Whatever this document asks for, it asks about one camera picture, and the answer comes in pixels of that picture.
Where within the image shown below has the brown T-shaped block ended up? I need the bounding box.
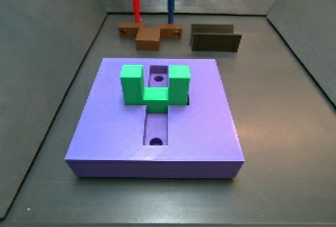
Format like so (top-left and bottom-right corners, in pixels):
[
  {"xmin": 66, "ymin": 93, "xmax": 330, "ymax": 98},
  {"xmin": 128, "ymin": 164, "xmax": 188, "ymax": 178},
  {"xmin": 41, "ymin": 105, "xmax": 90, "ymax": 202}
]
[{"xmin": 118, "ymin": 23, "xmax": 182, "ymax": 51}]

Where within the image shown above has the black angle fixture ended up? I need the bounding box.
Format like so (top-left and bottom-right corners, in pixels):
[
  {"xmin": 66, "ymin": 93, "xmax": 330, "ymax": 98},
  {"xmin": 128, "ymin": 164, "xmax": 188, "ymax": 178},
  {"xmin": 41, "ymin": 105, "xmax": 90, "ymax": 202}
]
[{"xmin": 190, "ymin": 24, "xmax": 241, "ymax": 52}]

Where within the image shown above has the green U-shaped block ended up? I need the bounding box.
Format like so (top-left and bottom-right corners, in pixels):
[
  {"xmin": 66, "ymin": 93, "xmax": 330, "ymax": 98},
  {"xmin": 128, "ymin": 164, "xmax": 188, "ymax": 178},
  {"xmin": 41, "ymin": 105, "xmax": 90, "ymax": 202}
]
[{"xmin": 120, "ymin": 65, "xmax": 192, "ymax": 114}]

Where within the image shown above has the purple base block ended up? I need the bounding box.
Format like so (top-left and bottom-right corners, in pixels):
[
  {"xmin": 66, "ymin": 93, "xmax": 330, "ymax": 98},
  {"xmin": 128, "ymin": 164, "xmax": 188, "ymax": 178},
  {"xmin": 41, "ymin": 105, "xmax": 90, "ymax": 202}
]
[{"xmin": 65, "ymin": 58, "xmax": 244, "ymax": 178}]

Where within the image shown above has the blue peg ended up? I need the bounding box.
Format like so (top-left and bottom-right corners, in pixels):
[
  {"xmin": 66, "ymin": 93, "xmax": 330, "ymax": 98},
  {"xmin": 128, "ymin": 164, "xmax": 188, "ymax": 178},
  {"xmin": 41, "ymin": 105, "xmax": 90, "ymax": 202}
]
[{"xmin": 166, "ymin": 0, "xmax": 174, "ymax": 24}]

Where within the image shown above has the red peg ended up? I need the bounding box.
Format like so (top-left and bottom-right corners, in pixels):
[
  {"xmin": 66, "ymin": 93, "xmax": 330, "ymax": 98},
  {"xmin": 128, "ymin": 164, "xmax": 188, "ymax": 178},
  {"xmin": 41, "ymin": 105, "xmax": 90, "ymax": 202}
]
[{"xmin": 132, "ymin": 0, "xmax": 141, "ymax": 23}]

